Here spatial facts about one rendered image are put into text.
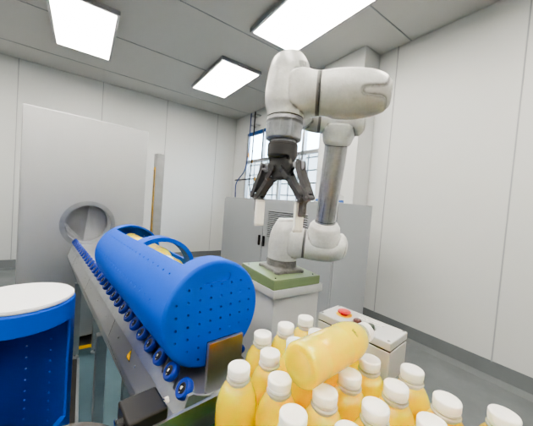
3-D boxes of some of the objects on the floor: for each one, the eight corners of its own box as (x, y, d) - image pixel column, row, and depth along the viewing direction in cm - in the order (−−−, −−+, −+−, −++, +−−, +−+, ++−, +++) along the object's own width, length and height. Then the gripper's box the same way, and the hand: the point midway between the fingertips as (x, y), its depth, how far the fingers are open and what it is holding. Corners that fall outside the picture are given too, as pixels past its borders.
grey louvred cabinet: (246, 286, 432) (253, 199, 427) (359, 352, 257) (372, 205, 251) (217, 290, 401) (223, 196, 395) (321, 369, 225) (335, 202, 220)
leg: (101, 439, 147) (107, 330, 145) (102, 446, 143) (108, 334, 140) (88, 445, 143) (94, 332, 141) (90, 452, 139) (96, 337, 136)
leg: (78, 354, 220) (81, 281, 218) (79, 357, 216) (83, 283, 213) (69, 357, 216) (73, 282, 214) (70, 360, 212) (74, 284, 209)
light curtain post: (149, 370, 207) (162, 155, 200) (151, 374, 202) (165, 155, 196) (140, 374, 203) (154, 154, 196) (143, 378, 198) (156, 153, 192)
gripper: (335, 139, 58) (326, 235, 59) (261, 150, 76) (255, 223, 77) (315, 131, 53) (306, 236, 54) (240, 144, 71) (234, 223, 72)
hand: (277, 224), depth 65 cm, fingers open, 13 cm apart
